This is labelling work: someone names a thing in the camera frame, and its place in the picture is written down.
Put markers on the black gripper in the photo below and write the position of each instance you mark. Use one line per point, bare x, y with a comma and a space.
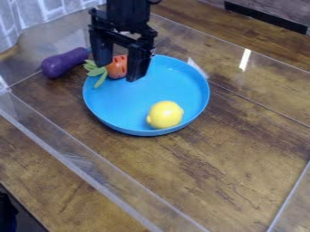
121, 24

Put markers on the orange toy carrot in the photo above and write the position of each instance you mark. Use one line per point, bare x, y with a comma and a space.
115, 70

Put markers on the blue round tray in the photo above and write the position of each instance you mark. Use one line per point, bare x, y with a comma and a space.
120, 103

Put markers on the purple toy eggplant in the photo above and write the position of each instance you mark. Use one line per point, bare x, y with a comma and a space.
57, 64

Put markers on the yellow toy lemon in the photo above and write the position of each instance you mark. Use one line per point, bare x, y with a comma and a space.
164, 115

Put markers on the white grid curtain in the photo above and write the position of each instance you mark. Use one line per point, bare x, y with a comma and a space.
20, 14

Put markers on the clear acrylic enclosure wall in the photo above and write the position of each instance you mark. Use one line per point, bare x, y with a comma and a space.
229, 174

